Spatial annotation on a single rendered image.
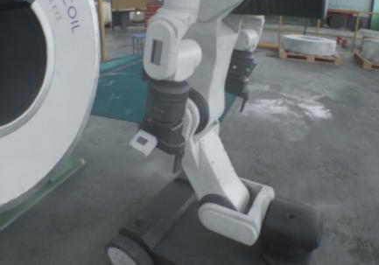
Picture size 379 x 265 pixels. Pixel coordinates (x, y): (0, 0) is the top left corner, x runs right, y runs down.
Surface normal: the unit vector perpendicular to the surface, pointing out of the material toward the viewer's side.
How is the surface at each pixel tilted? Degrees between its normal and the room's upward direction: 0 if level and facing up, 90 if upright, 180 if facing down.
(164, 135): 90
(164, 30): 90
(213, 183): 90
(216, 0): 90
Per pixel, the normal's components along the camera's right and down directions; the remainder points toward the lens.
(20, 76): -0.30, -0.17
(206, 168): -0.51, 0.36
